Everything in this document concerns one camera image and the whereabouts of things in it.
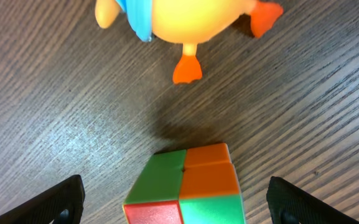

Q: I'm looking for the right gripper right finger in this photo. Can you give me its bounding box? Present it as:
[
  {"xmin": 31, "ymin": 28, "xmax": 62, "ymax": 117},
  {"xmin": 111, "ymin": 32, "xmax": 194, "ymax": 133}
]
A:
[{"xmin": 266, "ymin": 176, "xmax": 359, "ymax": 224}]

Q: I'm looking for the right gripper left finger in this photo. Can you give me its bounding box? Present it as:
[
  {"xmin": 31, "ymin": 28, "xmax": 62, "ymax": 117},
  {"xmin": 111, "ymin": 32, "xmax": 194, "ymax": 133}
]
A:
[{"xmin": 0, "ymin": 174, "xmax": 85, "ymax": 224}]

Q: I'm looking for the colourful puzzle cube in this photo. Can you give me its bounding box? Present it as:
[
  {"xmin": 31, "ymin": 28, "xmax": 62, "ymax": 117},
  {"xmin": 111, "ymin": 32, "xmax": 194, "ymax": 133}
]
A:
[{"xmin": 123, "ymin": 143, "xmax": 246, "ymax": 224}]

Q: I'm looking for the yellow duck toy blue hat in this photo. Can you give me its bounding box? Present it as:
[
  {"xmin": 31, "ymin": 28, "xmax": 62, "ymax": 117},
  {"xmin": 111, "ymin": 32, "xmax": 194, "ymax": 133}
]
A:
[{"xmin": 95, "ymin": 0, "xmax": 284, "ymax": 85}]

